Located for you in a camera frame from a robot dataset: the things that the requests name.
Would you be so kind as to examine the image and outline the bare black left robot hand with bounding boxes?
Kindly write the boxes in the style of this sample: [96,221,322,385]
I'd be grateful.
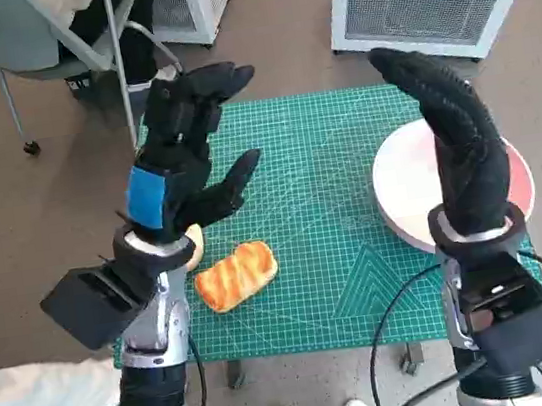
[106,57,278,249]

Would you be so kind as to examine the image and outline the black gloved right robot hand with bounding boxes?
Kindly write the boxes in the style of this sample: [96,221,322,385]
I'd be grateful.
[367,32,520,250]

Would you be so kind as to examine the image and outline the pink bowl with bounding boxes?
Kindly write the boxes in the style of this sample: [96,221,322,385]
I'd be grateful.
[364,104,542,262]

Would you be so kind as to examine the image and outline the round pale toy bun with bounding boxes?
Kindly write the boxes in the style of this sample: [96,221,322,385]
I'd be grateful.
[177,222,209,272]

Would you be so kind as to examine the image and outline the striped rectangular toy bread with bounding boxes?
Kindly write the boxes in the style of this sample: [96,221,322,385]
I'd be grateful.
[189,237,284,318]

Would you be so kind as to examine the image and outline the seated person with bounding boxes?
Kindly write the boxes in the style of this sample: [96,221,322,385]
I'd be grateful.
[51,0,186,111]

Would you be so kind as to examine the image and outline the green cutting mat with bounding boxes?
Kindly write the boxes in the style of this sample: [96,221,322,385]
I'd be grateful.
[80,61,542,385]

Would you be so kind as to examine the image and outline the small white mesh cabinet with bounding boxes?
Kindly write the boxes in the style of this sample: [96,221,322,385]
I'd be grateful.
[141,0,254,55]

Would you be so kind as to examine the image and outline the table leg with caster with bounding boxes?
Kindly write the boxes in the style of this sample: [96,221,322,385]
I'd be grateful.
[396,340,427,378]
[225,359,250,391]

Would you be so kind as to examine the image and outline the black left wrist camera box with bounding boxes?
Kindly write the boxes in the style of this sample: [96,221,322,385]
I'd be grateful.
[36,257,165,356]

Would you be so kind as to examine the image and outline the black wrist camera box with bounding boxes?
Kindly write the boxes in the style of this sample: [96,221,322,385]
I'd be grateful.
[36,257,165,356]
[452,245,542,376]

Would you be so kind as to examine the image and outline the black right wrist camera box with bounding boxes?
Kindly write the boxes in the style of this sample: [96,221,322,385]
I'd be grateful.
[452,245,542,376]

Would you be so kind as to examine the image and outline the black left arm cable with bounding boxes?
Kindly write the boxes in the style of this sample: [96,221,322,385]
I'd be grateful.
[168,333,213,406]

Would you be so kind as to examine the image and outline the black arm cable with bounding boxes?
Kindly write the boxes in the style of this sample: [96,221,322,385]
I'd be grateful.
[168,333,213,406]
[386,368,487,406]

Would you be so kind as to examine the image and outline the long black robot cable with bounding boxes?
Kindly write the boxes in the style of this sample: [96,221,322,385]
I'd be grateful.
[355,262,465,406]

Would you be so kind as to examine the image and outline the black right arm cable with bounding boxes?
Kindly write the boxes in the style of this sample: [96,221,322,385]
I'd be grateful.
[386,368,487,406]

